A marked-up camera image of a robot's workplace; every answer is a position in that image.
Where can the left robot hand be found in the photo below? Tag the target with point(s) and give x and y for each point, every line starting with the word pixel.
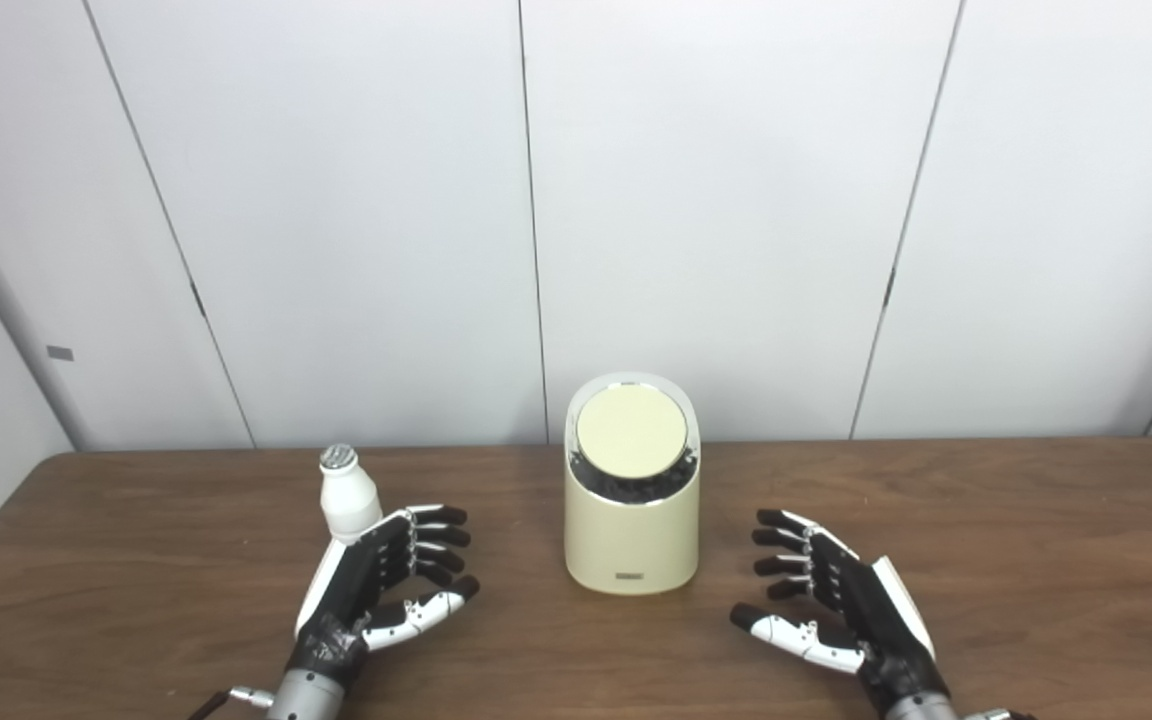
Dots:
pixel 356 585

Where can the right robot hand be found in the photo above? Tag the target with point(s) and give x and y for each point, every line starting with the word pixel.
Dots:
pixel 866 610

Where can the small white plastic bottle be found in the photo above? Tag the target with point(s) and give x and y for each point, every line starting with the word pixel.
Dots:
pixel 349 500

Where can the cream-colored lidded bin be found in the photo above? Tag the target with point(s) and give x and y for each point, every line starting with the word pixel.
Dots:
pixel 631 520

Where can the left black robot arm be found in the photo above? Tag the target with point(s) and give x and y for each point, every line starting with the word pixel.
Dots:
pixel 306 698

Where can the small grey wall label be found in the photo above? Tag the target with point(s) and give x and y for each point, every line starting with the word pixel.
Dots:
pixel 60 353

